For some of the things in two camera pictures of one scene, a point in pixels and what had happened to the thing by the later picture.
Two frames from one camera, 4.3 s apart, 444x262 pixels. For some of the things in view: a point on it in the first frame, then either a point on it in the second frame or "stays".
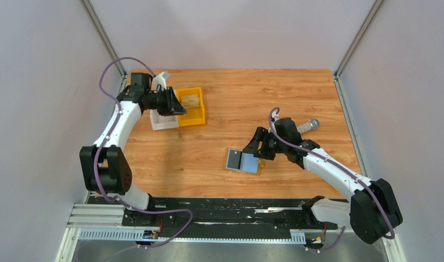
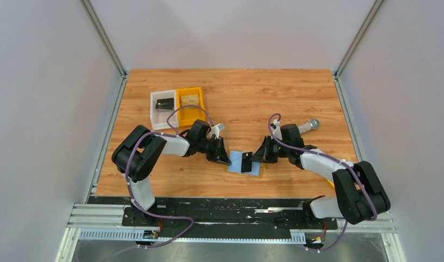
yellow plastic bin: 194,115 stays
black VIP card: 234,159 -> 246,163
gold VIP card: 190,100 stays
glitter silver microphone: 313,124 stays
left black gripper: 172,105 -> 219,153
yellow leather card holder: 237,160 stays
